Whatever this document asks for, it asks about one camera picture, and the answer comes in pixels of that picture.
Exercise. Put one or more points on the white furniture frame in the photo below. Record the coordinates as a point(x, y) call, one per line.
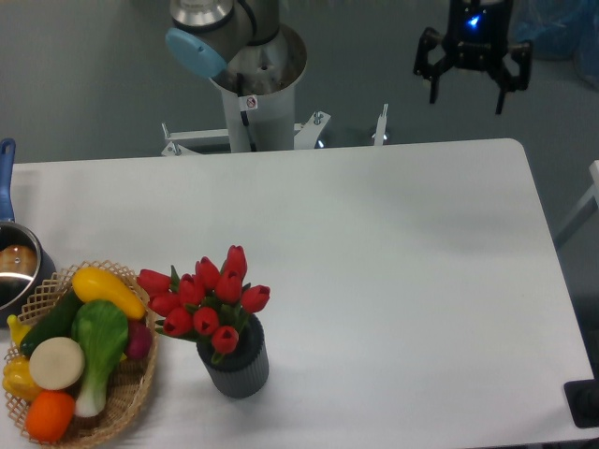
point(582, 211)

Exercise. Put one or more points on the orange fruit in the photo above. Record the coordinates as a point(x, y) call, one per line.
point(49, 416)

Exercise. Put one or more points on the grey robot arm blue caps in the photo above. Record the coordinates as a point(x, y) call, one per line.
point(231, 25)

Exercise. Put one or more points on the blue handled saucepan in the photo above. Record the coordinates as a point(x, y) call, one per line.
point(24, 262)

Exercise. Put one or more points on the dark green cucumber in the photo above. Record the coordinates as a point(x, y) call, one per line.
point(57, 322)

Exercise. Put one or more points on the woven wicker basket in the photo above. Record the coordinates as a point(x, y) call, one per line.
point(128, 385)

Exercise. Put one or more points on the red radish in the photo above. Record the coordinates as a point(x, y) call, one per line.
point(139, 341)

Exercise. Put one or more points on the black device at table edge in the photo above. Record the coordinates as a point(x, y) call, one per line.
point(582, 399)

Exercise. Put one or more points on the cream round disc vegetable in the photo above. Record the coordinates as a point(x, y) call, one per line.
point(57, 363)

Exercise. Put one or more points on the red tulip bouquet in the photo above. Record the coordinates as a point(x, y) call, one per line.
point(212, 306)

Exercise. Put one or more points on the yellow banana tip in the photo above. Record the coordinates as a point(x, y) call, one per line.
point(17, 329)

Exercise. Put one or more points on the yellow bell pepper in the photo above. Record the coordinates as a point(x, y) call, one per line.
point(18, 381)

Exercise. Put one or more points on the dark grey ribbed vase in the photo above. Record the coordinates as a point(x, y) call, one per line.
point(244, 371)

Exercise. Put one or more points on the green bok choy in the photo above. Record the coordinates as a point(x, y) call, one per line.
point(101, 330)

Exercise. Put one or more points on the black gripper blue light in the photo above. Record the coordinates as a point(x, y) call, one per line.
point(475, 35)

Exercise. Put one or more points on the yellow squash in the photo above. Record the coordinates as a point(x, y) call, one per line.
point(91, 284)

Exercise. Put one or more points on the blue plastic bag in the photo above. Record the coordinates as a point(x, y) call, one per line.
point(561, 30)

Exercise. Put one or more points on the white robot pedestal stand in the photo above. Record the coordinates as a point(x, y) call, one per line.
point(262, 112)

